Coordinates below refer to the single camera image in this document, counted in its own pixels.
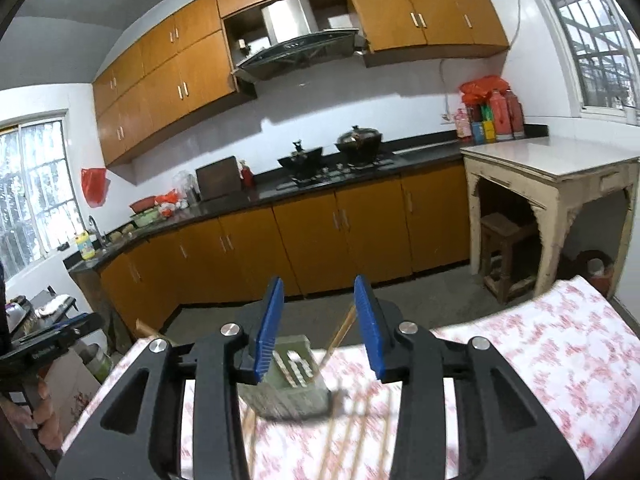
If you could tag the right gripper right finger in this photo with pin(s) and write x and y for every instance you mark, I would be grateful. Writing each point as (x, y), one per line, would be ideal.
(504, 431)

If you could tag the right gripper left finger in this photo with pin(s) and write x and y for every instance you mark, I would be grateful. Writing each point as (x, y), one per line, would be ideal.
(134, 432)

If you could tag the wooden chopstick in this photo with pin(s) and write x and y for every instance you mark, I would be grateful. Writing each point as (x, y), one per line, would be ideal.
(387, 419)
(337, 401)
(337, 339)
(362, 435)
(250, 436)

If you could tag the person left hand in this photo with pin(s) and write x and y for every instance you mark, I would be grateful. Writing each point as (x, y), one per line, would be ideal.
(42, 418)

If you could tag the floral pink tablecloth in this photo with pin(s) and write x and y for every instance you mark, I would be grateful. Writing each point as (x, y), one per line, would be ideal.
(571, 348)

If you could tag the yellow dish soap bottle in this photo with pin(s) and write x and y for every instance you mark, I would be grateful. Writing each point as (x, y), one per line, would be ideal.
(85, 245)

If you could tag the sink faucet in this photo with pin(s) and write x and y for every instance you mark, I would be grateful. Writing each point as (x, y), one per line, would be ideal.
(100, 238)

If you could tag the left window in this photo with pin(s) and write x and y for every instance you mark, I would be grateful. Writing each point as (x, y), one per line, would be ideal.
(39, 209)

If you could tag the window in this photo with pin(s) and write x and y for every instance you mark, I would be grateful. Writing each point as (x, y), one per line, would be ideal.
(39, 209)
(598, 50)

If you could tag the green perforated utensil holder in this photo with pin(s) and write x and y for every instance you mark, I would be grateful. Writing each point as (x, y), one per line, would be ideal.
(292, 390)

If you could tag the wooden stool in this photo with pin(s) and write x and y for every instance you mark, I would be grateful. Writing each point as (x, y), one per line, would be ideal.
(504, 274)

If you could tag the green bowl stack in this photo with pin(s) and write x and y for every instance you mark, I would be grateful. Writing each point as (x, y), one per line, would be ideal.
(144, 212)

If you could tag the wooden lower cabinets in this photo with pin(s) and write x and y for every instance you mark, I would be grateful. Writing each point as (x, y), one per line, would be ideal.
(386, 229)

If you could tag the wooden cabinets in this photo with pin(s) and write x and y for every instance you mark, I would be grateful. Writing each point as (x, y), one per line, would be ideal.
(399, 31)
(386, 229)
(174, 76)

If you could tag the cream wooden side table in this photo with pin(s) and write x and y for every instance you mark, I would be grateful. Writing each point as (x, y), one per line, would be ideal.
(557, 176)

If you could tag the dark cutting board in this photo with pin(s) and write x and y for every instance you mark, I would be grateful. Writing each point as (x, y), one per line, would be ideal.
(219, 179)

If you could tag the red sauce bottle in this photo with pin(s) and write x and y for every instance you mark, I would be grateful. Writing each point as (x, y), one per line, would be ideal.
(246, 174)

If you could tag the black lidded wok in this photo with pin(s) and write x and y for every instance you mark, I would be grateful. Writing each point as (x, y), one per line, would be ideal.
(359, 146)

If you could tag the dark red thermos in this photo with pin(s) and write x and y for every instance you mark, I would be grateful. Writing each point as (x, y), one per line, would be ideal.
(515, 114)

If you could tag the wooden upper cabinets left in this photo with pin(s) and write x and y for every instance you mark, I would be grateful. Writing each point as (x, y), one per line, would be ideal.
(174, 76)

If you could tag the red bag on counter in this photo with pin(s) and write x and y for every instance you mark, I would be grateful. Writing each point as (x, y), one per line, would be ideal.
(478, 91)

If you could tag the right window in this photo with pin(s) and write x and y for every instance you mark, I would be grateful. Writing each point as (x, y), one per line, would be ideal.
(598, 50)

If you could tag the steel range hood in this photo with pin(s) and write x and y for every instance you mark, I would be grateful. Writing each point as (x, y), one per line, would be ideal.
(274, 39)

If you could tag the wooden upper cabinets right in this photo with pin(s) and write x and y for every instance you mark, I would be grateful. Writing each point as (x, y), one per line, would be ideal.
(399, 31)

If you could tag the red plastic bag on wall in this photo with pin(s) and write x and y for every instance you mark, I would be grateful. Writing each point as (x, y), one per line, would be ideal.
(94, 185)

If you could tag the black wok with handle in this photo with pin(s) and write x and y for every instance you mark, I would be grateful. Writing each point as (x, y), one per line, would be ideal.
(302, 164)

